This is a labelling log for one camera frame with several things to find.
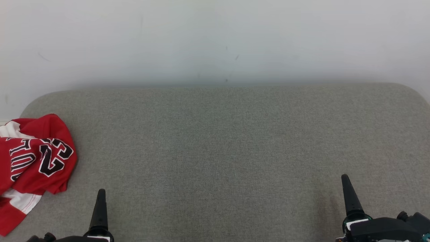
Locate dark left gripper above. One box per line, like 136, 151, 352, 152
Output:
54, 189, 115, 242

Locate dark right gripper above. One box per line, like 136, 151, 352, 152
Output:
336, 174, 415, 242

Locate red Bulls basketball jersey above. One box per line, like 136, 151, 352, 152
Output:
0, 114, 78, 196

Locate red shorts with white stripe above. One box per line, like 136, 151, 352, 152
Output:
0, 188, 43, 236

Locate grey fabric sofa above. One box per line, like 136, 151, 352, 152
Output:
0, 82, 430, 242

